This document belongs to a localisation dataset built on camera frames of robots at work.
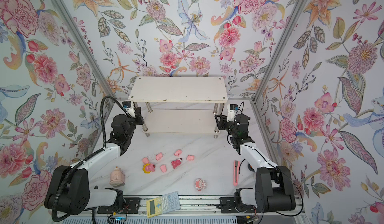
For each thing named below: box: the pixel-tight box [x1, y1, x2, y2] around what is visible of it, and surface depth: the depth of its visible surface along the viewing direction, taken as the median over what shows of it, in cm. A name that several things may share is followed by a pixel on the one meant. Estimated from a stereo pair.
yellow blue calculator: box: [146, 191, 181, 219], surface depth 75 cm
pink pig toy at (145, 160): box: [142, 157, 149, 164], surface depth 90 cm
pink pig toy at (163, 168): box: [160, 164, 167, 173], surface depth 87 cm
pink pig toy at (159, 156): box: [155, 152, 163, 161], surface depth 91 cm
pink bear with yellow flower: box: [142, 163, 156, 174], surface depth 86 cm
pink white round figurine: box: [194, 178, 207, 192], surface depth 80 cm
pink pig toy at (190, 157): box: [186, 154, 196, 161], surface depth 90 cm
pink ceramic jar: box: [109, 166, 126, 187], surface depth 78 cm
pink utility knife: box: [233, 160, 240, 186], surface depth 86 cm
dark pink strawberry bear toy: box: [171, 158, 182, 169], surface depth 88 cm
